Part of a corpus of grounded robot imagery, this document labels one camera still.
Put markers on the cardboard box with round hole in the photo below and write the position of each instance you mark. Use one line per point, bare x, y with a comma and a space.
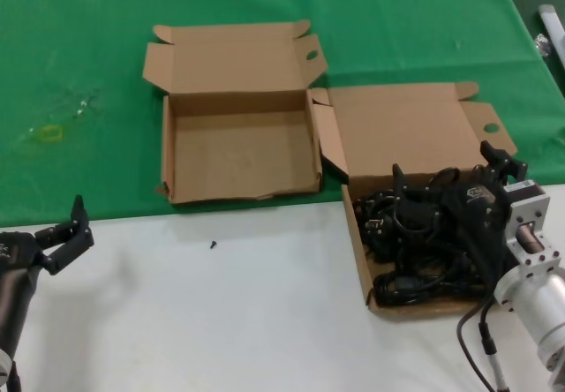
238, 153
397, 127

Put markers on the yellow rubber band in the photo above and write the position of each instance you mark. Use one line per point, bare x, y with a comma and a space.
42, 133

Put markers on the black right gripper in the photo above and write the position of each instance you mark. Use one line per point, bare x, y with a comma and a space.
479, 215

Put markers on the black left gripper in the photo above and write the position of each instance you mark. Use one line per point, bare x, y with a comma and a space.
17, 268

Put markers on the small black screw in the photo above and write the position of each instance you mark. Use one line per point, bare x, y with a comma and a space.
213, 245

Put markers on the small shiny metal part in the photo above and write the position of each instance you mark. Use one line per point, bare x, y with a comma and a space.
542, 45

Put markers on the grey metal bar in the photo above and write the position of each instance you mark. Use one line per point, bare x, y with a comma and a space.
554, 25

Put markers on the green table cloth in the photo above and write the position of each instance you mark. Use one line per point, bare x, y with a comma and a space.
66, 34

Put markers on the small white scrap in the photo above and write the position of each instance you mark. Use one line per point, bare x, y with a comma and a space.
80, 111

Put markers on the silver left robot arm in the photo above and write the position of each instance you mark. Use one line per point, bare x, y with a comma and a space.
3, 363

